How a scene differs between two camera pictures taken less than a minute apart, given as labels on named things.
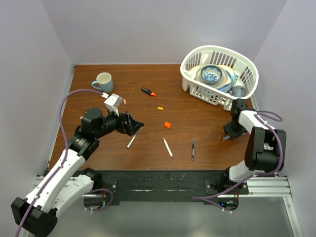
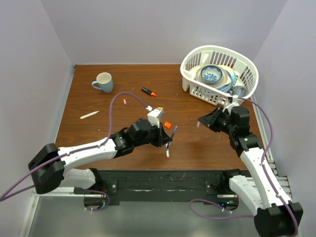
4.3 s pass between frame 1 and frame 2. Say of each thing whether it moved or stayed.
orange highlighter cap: stayed
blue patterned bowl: stayed
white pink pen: moved
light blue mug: stayed
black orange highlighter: stayed
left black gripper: moved
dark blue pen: moved
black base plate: stayed
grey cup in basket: stayed
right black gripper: moved
